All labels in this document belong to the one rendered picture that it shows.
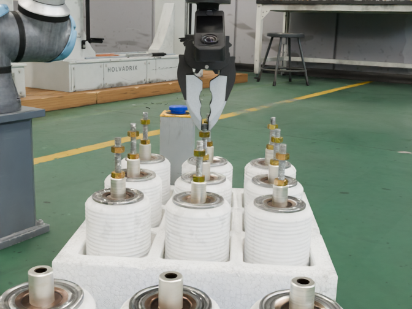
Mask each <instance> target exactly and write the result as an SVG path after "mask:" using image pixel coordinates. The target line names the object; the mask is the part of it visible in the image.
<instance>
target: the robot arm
mask: <svg viewBox="0 0 412 309"><path fill-rule="evenodd" d="M186 3H192V4H196V5H197V11H196V12H195V19H194V34H185V41H184V42H183V45H184V46H185V52H184V55H179V56H178V57H179V63H178V69H177V78H178V83H179V85H180V89H181V92H182V94H183V97H184V100H185V102H186V106H187V108H188V111H189V114H190V116H191V118H192V120H193V122H194V124H195V125H196V126H197V128H198V129H199V130H202V116H201V113H200V109H201V106H202V104H201V101H200V99H199V98H200V93H201V91H202V87H203V82H202V80H201V79H200V78H199V77H197V76H196V75H195V73H196V74H198V73H199V71H200V70H201V69H210V70H213V71H214V73H215V74H218V75H217V76H216V77H215V78H213V79H211V80H210V92H211V94H212V99H211V101H210V114H209V116H208V128H207V129H208V130H211V129H212V127H214V125H215V124H216V122H217V121H218V119H219V118H220V115H221V113H222V111H223V108H224V106H225V104H226V101H227V99H228V97H229V95H230V93H231V90H232V87H233V85H234V82H235V76H236V70H235V56H230V52H229V47H231V46H232V44H231V43H230V42H229V36H225V22H224V12H223V11H222V10H219V5H220V4H231V0H186ZM75 29H76V24H75V21H74V19H73V17H72V16H71V15H70V10H69V8H68V6H67V5H66V4H65V0H18V8H17V11H9V8H8V5H7V4H0V114H3V113H12V112H17V111H20V110H21V99H20V97H19V95H18V91H17V88H16V86H15V83H14V81H13V78H12V68H11V63H27V62H45V63H50V62H53V61H62V60H64V59H65V58H67V57H68V56H69V55H70V54H71V53H72V51H73V49H74V46H75V42H76V38H77V31H76V30H75ZM193 69H195V72H193ZM218 70H220V72H218Z"/></svg>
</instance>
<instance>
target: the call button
mask: <svg viewBox="0 0 412 309"><path fill-rule="evenodd" d="M169 110H171V113H176V114H182V113H186V110H188V108H187V106H186V105H170V106H169Z"/></svg>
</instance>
